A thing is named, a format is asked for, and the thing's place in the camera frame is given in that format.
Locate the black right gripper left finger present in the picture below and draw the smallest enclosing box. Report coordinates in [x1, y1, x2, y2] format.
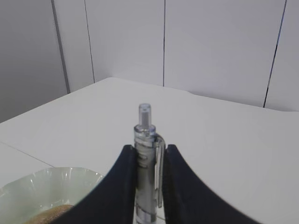
[52, 145, 137, 224]

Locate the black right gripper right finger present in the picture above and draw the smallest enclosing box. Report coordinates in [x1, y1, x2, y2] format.
[163, 144, 299, 224]

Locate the grey grip white pen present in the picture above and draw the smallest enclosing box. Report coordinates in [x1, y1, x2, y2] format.
[134, 103, 165, 224]

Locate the sugared bread bun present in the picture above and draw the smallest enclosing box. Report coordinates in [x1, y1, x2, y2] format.
[25, 204, 73, 224]

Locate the green wavy glass plate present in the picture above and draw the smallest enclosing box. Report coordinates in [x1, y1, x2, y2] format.
[0, 167, 103, 224]

